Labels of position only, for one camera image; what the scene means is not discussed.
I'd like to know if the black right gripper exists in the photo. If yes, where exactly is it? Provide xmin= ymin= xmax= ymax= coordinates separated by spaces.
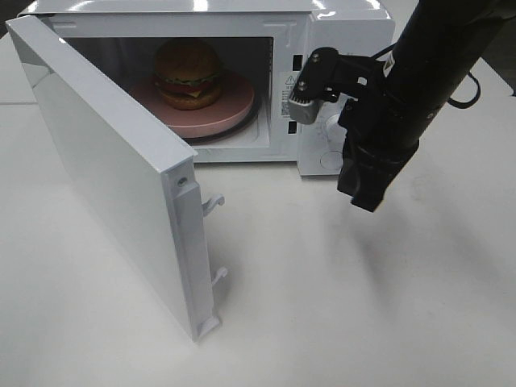
xmin=330 ymin=52 xmax=418 ymax=212

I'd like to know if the round white door button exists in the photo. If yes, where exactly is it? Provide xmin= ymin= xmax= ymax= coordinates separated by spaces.
xmin=320 ymin=151 xmax=343 ymax=171

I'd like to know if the white timer knob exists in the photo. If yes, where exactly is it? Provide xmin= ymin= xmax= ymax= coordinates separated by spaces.
xmin=324 ymin=114 xmax=347 ymax=147

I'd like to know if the pink round plate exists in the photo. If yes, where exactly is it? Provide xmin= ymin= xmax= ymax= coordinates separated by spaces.
xmin=130 ymin=71 xmax=260 ymax=139

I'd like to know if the burger with lettuce and tomato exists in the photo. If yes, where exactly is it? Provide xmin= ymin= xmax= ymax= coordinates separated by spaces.
xmin=152 ymin=38 xmax=223 ymax=110

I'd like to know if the white microwave door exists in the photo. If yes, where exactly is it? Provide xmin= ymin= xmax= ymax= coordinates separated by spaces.
xmin=6 ymin=16 xmax=225 ymax=340

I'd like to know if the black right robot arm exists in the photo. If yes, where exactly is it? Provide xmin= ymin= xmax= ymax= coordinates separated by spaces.
xmin=338 ymin=1 xmax=515 ymax=212

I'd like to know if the glass microwave turntable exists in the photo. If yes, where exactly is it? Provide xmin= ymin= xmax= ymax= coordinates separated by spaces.
xmin=173 ymin=96 xmax=262 ymax=144

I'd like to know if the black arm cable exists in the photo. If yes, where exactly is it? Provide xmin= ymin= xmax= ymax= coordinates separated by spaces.
xmin=370 ymin=40 xmax=483 ymax=109

